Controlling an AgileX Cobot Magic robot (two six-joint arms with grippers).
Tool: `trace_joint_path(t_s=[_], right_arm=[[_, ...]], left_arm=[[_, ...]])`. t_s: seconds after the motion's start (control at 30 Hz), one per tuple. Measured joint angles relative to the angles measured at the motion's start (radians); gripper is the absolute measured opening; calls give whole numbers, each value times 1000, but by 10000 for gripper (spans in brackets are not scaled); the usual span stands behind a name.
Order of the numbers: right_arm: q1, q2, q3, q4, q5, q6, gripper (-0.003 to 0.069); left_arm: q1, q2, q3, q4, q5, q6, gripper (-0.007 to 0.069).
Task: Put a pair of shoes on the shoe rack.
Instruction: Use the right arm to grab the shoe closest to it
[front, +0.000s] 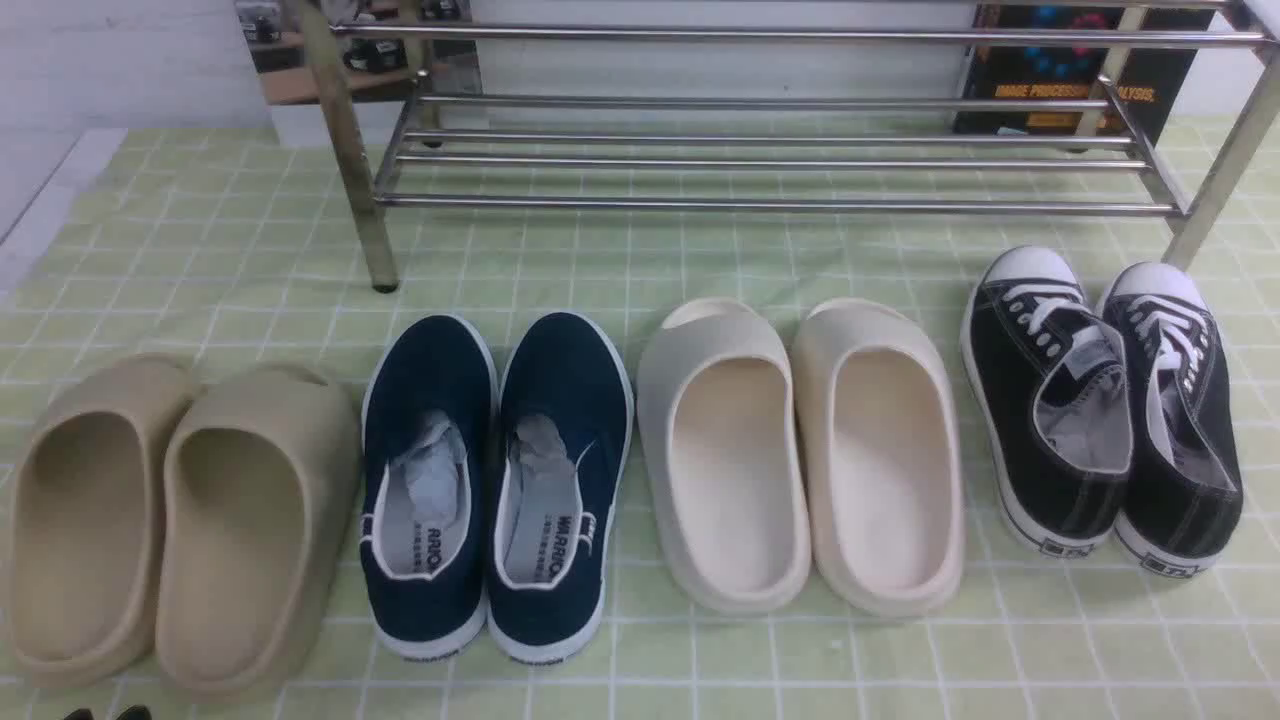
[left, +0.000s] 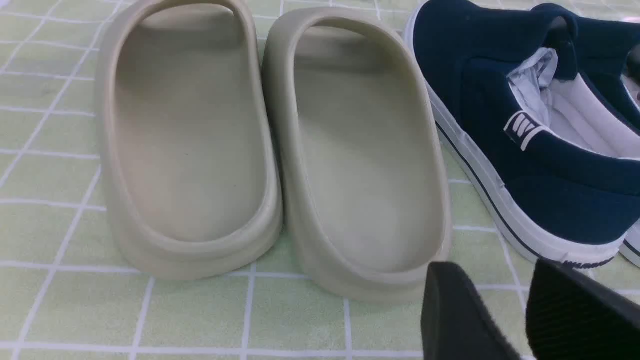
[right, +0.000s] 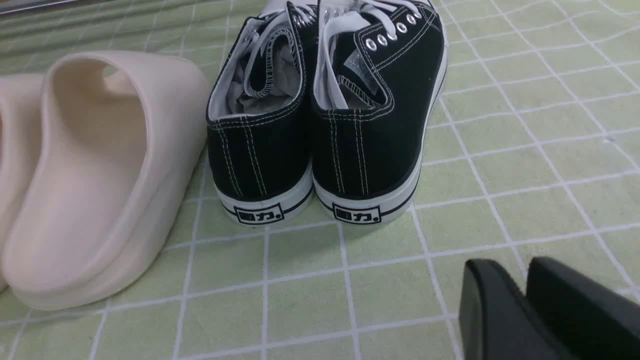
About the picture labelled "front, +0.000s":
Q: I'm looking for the black canvas sneaker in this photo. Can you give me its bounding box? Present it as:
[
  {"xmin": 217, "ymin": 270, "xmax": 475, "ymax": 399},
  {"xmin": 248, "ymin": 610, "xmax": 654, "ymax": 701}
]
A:
[
  {"xmin": 959, "ymin": 246, "xmax": 1135, "ymax": 559},
  {"xmin": 1097, "ymin": 263, "xmax": 1244, "ymax": 580}
]

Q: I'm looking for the navy slip-on shoe right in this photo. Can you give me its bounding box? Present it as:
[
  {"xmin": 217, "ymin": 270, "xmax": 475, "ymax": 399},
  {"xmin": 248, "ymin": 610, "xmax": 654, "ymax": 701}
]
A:
[{"xmin": 483, "ymin": 311, "xmax": 635, "ymax": 666}]

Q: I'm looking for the navy slip-on shoe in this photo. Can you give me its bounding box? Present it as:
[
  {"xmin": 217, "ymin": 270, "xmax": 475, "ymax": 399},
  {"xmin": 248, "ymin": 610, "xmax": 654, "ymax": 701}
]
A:
[
  {"xmin": 358, "ymin": 314, "xmax": 497, "ymax": 662},
  {"xmin": 483, "ymin": 311, "xmax": 635, "ymax": 666}
]

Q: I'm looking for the navy slip-on shoe left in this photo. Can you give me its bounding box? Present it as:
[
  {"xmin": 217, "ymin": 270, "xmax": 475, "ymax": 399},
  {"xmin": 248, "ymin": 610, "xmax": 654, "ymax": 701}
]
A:
[{"xmin": 358, "ymin": 314, "xmax": 497, "ymax": 662}]

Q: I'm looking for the metal shoe rack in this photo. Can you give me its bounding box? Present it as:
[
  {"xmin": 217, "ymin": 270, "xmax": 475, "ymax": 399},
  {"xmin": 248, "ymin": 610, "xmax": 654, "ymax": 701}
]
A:
[{"xmin": 291, "ymin": 1, "xmax": 1277, "ymax": 293}]

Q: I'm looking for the cream slipper left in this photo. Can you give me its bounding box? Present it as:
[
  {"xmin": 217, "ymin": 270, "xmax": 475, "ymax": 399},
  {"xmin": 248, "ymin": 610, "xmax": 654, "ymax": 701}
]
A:
[{"xmin": 636, "ymin": 299, "xmax": 812, "ymax": 615}]

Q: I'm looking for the cream slipper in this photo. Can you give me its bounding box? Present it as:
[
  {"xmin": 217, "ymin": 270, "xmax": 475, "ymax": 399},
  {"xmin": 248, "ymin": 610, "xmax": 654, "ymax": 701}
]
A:
[
  {"xmin": 790, "ymin": 299, "xmax": 965, "ymax": 618},
  {"xmin": 636, "ymin": 299, "xmax": 812, "ymax": 615}
]

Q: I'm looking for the cream slipper right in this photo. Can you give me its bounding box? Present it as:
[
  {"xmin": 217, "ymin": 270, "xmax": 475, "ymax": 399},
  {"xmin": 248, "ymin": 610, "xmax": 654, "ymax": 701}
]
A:
[{"xmin": 790, "ymin": 299, "xmax": 965, "ymax": 618}]

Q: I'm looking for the tan slipper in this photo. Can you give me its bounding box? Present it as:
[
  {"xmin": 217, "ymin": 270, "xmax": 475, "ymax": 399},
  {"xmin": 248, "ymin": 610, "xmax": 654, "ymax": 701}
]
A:
[
  {"xmin": 155, "ymin": 363, "xmax": 361, "ymax": 702},
  {"xmin": 3, "ymin": 354, "xmax": 198, "ymax": 687}
]

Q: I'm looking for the robot photo poster board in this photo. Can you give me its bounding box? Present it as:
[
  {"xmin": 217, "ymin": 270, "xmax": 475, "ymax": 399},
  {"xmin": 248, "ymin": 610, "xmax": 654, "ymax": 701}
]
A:
[{"xmin": 234, "ymin": 1, "xmax": 483, "ymax": 106}]

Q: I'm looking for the green checkered tablecloth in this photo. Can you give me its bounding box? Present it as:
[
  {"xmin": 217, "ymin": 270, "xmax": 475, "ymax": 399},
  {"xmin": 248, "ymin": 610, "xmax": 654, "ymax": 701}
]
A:
[{"xmin": 1, "ymin": 129, "xmax": 1277, "ymax": 719}]

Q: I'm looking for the black image processing book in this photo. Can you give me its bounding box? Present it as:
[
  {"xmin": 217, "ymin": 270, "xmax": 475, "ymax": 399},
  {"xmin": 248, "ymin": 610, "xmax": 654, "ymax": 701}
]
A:
[{"xmin": 952, "ymin": 4, "xmax": 1197, "ymax": 142}]

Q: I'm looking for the tan slipper far left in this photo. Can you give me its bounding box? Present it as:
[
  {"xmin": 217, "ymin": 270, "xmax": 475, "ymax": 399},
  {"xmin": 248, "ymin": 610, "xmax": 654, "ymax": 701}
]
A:
[{"xmin": 3, "ymin": 354, "xmax": 198, "ymax": 687}]

